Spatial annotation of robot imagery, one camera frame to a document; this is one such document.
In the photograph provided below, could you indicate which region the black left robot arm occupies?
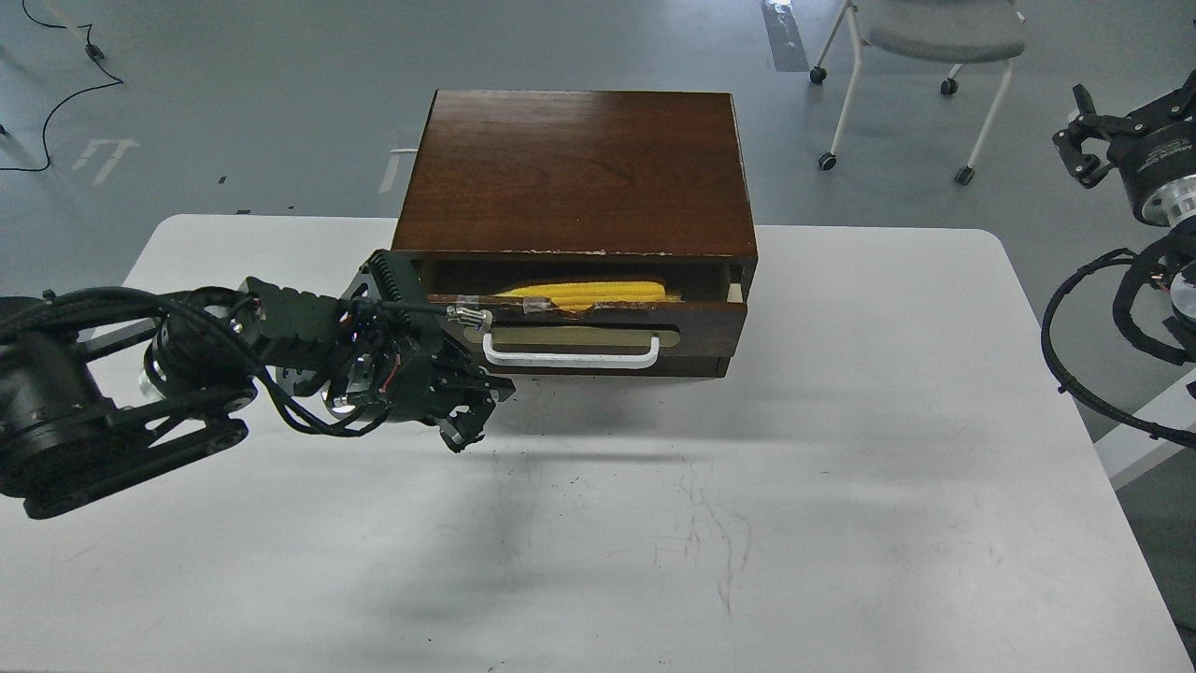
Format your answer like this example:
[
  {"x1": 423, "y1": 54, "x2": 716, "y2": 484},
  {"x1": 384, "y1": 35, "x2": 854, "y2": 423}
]
[{"x1": 4, "y1": 279, "x2": 514, "y2": 520}]

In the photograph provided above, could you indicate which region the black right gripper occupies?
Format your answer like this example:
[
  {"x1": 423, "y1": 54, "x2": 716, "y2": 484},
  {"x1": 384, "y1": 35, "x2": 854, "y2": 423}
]
[{"x1": 1052, "y1": 84, "x2": 1195, "y2": 227}]

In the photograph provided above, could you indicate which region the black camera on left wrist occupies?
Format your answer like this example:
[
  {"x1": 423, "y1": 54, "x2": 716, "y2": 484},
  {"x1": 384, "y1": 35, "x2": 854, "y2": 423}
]
[{"x1": 344, "y1": 249, "x2": 494, "y2": 337}]

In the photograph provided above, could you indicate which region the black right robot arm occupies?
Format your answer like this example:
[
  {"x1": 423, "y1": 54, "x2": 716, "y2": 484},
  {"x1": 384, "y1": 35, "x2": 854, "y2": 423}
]
[{"x1": 1041, "y1": 77, "x2": 1195, "y2": 449}]

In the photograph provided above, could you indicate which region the wooden drawer with white handle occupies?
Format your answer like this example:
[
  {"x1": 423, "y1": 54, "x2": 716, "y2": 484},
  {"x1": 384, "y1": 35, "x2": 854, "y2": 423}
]
[{"x1": 415, "y1": 253, "x2": 757, "y2": 378}]

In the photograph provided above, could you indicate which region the grey office chair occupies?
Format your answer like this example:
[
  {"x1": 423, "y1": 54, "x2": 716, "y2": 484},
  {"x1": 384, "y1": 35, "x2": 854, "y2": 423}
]
[{"x1": 808, "y1": 1, "x2": 1029, "y2": 186}]

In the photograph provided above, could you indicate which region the black floor cable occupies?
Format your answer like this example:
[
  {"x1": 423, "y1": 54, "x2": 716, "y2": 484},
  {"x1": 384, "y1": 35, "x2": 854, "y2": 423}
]
[{"x1": 0, "y1": 0, "x2": 124, "y2": 175}]

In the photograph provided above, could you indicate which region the dark wooden drawer cabinet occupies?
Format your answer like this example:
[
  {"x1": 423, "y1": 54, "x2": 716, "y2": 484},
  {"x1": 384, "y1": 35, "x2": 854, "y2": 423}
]
[{"x1": 390, "y1": 90, "x2": 759, "y2": 379}]

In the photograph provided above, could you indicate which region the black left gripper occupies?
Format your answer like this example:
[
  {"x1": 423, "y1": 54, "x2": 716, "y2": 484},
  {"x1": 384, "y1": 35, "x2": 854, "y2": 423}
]
[{"x1": 323, "y1": 322, "x2": 515, "y2": 454}]

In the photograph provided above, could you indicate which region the yellow corn cob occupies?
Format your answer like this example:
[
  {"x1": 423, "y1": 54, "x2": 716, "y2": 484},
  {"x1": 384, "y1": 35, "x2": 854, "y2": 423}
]
[{"x1": 498, "y1": 279, "x2": 682, "y2": 312}]

